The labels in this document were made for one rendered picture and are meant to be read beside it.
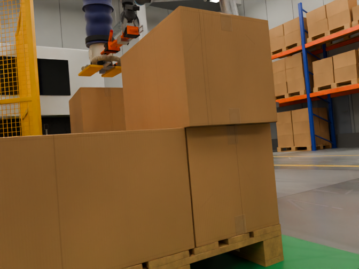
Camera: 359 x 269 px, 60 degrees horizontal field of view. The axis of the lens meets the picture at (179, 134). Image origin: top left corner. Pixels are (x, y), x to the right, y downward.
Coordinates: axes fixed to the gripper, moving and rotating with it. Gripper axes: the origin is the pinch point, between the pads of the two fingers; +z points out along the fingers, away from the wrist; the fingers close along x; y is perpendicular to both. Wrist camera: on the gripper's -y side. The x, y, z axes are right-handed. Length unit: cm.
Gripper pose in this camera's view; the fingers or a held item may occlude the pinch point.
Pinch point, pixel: (131, 31)
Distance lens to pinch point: 208.8
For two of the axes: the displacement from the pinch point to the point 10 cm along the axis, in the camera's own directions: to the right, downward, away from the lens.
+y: -5.0, 0.7, 8.6
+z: 0.9, 10.0, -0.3
